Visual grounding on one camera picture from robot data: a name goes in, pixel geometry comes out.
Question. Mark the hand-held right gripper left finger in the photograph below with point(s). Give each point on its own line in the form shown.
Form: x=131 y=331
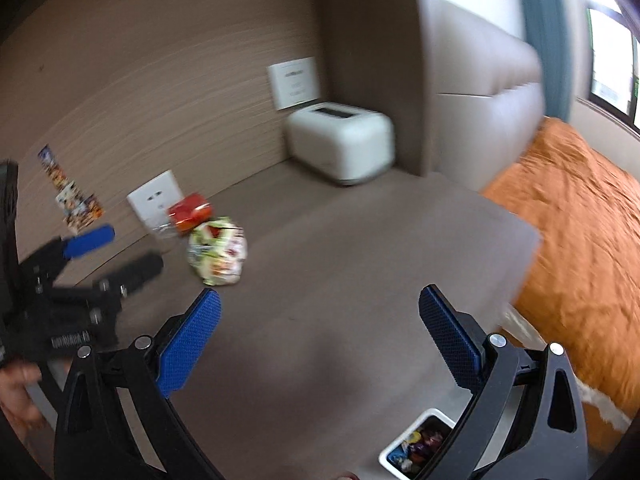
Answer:
x=192 y=340

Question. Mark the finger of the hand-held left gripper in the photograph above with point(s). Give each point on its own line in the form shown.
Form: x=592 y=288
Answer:
x=135 y=272
x=90 y=242

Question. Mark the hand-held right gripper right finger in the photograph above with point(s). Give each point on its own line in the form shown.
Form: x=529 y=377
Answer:
x=450 y=340

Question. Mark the red and clear plastic wrapper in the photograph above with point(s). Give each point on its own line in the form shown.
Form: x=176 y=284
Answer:
x=187 y=212

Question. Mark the yellow snack bag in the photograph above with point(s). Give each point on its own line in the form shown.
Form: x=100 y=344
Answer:
x=217 y=255

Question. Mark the white tray of candies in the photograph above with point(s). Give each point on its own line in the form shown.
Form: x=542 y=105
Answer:
x=405 y=432

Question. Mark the person's left hand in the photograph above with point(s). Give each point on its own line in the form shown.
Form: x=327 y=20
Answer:
x=17 y=395

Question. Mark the strip of cartoon stickers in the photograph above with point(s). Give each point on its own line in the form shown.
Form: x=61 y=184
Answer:
x=70 y=195

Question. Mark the orange bedspread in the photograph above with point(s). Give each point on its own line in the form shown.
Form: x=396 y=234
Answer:
x=575 y=235

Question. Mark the white ribbed tissue box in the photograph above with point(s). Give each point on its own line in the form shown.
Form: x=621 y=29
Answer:
x=340 y=145

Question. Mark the beige padded headboard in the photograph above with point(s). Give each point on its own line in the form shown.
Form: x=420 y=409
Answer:
x=480 y=60

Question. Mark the teal curtain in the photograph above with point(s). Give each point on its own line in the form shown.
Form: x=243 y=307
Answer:
x=545 y=35

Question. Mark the window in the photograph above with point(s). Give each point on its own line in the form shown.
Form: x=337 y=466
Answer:
x=607 y=60

